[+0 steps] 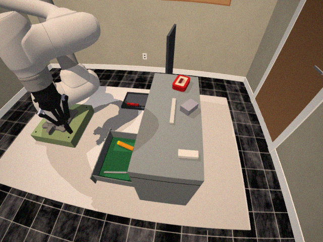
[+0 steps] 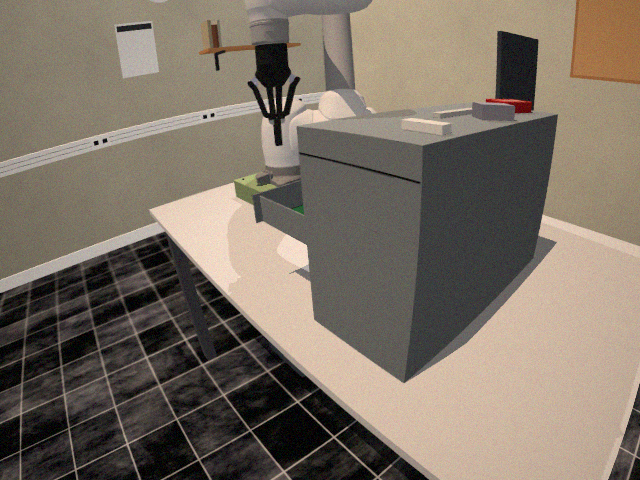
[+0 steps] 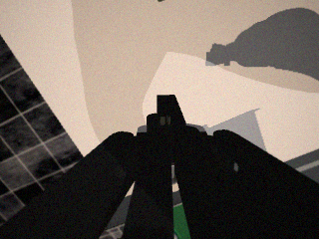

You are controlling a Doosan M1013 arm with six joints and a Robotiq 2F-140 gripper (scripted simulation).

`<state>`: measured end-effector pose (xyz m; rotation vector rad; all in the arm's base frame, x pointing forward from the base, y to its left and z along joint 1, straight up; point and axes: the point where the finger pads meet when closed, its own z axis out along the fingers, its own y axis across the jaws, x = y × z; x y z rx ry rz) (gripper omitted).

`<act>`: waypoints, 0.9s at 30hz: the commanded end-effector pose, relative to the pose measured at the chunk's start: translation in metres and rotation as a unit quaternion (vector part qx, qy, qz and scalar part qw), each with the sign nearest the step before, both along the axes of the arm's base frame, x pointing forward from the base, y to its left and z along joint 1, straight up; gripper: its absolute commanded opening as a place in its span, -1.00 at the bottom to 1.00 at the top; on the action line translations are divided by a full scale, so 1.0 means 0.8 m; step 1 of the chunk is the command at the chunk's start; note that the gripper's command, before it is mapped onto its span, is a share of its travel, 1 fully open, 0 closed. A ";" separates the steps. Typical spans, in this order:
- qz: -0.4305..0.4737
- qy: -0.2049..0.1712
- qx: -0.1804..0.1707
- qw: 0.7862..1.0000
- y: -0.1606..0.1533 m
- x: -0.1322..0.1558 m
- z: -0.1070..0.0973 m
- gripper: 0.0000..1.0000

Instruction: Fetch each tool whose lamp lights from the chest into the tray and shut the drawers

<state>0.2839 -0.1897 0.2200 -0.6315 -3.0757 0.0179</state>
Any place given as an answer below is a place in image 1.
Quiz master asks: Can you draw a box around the grey tool chest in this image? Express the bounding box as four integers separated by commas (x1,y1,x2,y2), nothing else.
90,73,204,206

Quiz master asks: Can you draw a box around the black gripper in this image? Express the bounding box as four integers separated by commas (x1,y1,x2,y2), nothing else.
31,82,73,134

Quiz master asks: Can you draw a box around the black flat panel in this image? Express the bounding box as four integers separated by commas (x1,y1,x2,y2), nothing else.
165,24,176,74

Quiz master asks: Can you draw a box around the orange cylinder with yellow end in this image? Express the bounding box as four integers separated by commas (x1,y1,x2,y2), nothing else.
117,141,134,151

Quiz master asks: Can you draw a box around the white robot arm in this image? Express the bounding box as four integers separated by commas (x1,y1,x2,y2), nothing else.
0,0,100,108

